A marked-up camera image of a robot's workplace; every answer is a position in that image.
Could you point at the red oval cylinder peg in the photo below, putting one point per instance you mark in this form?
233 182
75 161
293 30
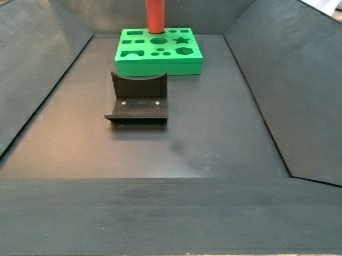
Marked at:
155 16

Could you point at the green shape sorter board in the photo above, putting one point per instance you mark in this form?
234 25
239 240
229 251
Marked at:
148 54

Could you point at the black curved peg holder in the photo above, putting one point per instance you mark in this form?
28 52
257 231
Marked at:
140 98

